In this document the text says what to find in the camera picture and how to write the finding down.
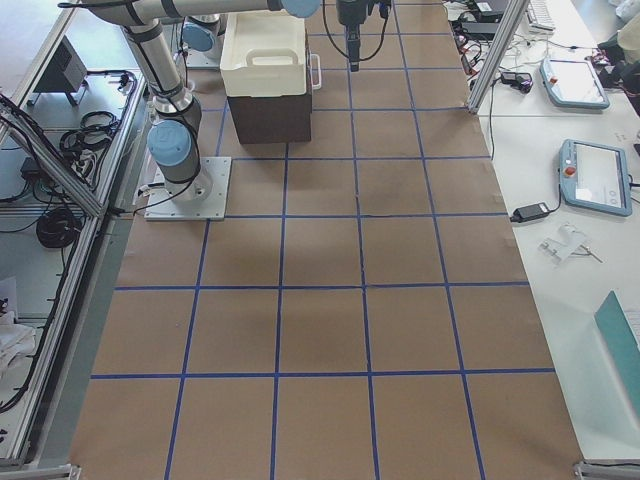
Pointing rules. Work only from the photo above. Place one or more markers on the aluminium frame post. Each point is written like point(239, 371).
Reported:
point(502, 39)

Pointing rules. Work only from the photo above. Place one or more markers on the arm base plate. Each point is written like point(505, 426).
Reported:
point(205, 198)
point(203, 46)

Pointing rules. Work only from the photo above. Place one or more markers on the wooden drawer white handle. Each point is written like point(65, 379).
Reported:
point(316, 71)

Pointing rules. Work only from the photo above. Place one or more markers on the grey electronics box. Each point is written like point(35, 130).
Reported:
point(65, 73)

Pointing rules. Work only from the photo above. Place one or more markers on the teal notebook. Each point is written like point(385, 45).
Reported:
point(620, 331)

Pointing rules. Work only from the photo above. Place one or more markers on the dark brown drawer cabinet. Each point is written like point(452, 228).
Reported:
point(266, 120)

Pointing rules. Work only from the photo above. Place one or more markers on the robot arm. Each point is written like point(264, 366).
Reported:
point(352, 14)
point(180, 112)

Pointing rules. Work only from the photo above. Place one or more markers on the blue teach pendant lower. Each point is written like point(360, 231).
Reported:
point(595, 177)

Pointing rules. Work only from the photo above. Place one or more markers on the blue teach pendant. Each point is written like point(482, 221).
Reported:
point(573, 84)
point(595, 177)

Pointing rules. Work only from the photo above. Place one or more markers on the clear acrylic bracket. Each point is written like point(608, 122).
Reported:
point(572, 242)

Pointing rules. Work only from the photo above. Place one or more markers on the white plastic tray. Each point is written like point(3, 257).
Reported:
point(264, 55)

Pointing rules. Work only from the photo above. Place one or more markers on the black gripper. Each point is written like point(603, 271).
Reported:
point(349, 12)

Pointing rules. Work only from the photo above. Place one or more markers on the blue teach pendant upper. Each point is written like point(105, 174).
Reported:
point(573, 84)

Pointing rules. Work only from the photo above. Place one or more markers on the black power adapter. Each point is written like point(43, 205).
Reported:
point(531, 212)

